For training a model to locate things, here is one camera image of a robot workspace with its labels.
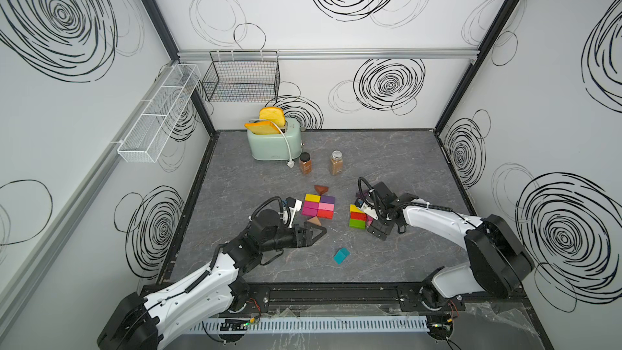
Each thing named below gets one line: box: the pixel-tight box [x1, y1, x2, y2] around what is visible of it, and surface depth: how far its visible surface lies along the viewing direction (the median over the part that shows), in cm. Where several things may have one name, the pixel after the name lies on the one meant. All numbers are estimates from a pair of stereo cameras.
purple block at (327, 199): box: [320, 195, 336, 205], surface depth 98 cm
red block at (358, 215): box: [349, 211, 367, 222], surface depth 92 cm
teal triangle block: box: [333, 247, 351, 265], surface depth 83 cm
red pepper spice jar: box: [299, 151, 313, 176], surface depth 101 cm
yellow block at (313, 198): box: [304, 193, 321, 204], surface depth 98 cm
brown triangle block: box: [314, 184, 329, 196], surface depth 101 cm
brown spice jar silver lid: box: [330, 149, 344, 176], surface depth 100 cm
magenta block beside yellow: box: [303, 200, 320, 210], surface depth 96 cm
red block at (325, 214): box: [317, 209, 334, 220], surface depth 95 cm
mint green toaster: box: [247, 117, 304, 162], surface depth 101 cm
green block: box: [349, 217, 367, 231], surface depth 91 cm
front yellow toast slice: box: [244, 120, 282, 135], surface depth 98 cm
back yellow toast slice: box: [259, 106, 286, 128], surface depth 101 cm
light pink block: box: [318, 202, 335, 211], surface depth 96 cm
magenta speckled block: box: [301, 204, 320, 218], surface depth 94 cm
